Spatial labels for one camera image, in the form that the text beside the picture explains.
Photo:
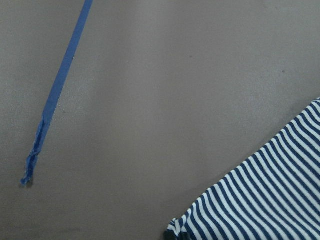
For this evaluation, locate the navy white striped polo shirt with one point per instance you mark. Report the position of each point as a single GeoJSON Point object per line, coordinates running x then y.
{"type": "Point", "coordinates": [272, 195]}

